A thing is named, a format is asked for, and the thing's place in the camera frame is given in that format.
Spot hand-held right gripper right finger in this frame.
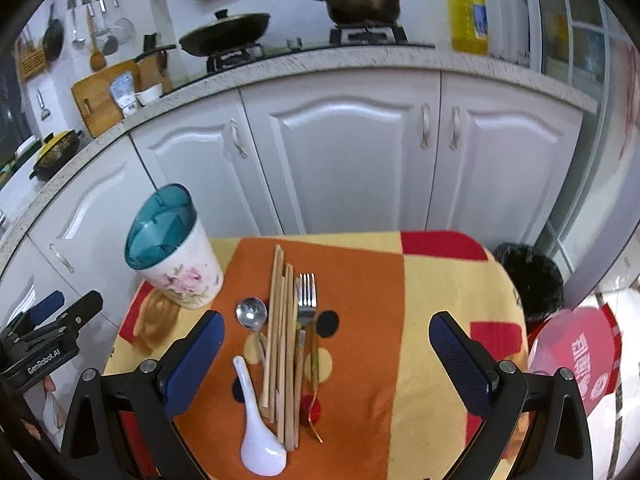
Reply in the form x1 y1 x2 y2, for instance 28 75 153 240
429 311 593 480

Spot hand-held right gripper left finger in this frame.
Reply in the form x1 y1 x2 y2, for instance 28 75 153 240
59 310 226 480

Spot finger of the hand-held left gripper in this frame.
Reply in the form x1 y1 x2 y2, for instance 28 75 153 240
15 290 104 347
2 290 66 334

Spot metal spoon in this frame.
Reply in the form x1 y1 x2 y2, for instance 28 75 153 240
235 297 268 368

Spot bundle of wooden chopsticks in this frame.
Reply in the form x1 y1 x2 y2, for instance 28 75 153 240
260 244 307 452

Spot teal rimmed floral utensil holder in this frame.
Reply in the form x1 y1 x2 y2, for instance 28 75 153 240
124 183 225 311

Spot white spoon handle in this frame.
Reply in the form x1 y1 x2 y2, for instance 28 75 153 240
232 355 287 476

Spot gold handled fork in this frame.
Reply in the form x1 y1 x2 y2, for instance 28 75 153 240
306 327 325 444

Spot silver metal fork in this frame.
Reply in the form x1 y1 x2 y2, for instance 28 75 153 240
295 272 319 448

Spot person's left hand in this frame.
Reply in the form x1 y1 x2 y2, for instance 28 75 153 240
25 377 67 443

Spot white cabinet door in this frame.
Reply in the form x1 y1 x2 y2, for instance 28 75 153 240
0 237 123 461
131 94 285 239
239 70 443 237
26 132 168 346
425 71 585 248

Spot orange yellow red printed blanket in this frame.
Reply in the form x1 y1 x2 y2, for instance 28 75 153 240
102 230 531 480

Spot black trash bin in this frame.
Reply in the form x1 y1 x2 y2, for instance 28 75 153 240
492 242 565 332

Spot pink and red plastic stool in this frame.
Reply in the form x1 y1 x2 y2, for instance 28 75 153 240
527 304 626 423

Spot black pan yellow contents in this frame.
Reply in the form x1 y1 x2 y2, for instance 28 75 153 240
28 129 84 179

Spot large wooden cutting board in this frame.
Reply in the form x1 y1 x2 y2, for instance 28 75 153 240
70 58 144 139

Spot white blue pouch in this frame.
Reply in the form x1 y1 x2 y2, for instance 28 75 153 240
108 72 139 117

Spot white bowl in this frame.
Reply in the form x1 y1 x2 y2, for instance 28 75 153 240
135 84 165 107

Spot dark wooden cutting board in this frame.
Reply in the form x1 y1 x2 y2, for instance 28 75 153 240
136 51 174 95

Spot black hanging frying pan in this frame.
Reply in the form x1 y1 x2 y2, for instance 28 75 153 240
42 4 66 64

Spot hanging metal skimmer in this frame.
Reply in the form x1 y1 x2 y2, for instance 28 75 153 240
94 0 120 55

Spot hanging metal ladle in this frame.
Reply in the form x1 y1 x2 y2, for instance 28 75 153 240
66 0 86 51

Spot hanging mesh strainer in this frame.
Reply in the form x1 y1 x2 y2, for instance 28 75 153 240
106 0 137 44

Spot pink red door decoration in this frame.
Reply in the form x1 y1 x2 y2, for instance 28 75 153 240
614 42 640 163

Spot dark wok with lid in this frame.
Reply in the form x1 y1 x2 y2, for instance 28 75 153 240
134 8 272 59

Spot black gas stove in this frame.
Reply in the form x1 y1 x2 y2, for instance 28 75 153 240
175 24 437 78

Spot yellow cooking oil bottle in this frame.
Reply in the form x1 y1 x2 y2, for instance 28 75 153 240
448 0 490 57

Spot glass panel sliding door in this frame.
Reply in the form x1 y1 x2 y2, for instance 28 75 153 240
516 0 640 311

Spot metal cabinet handle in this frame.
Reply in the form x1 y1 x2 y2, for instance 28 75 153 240
419 103 433 151
229 118 249 159
448 105 462 152
49 243 76 274

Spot wooden wall rack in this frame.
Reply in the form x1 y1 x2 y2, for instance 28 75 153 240
16 39 49 82

